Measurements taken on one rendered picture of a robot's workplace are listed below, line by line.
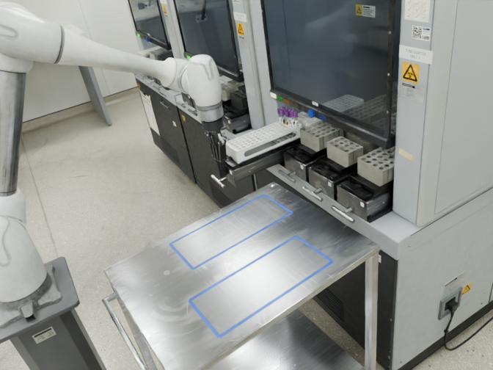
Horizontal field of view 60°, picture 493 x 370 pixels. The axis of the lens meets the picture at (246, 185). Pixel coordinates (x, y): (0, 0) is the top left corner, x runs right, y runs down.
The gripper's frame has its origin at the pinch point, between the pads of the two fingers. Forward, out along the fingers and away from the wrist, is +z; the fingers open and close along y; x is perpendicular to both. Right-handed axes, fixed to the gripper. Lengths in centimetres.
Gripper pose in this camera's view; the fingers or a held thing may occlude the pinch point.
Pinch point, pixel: (221, 167)
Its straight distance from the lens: 161.1
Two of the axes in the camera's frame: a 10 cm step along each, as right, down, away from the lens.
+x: -8.6, 3.7, -3.7
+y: -5.0, -4.0, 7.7
